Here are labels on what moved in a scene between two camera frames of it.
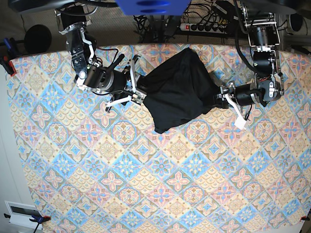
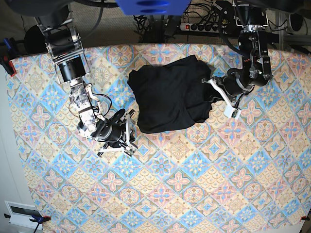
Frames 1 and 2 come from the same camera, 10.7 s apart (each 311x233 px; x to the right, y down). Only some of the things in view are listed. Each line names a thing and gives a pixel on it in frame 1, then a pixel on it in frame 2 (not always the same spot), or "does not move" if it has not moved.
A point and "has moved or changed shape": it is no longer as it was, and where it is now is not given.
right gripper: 244,95 to 236,82
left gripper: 119,78 to 110,131
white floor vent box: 20,214 does not move
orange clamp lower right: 304,218 does not move
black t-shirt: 179,91 has moved or changed shape
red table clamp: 8,53 does not move
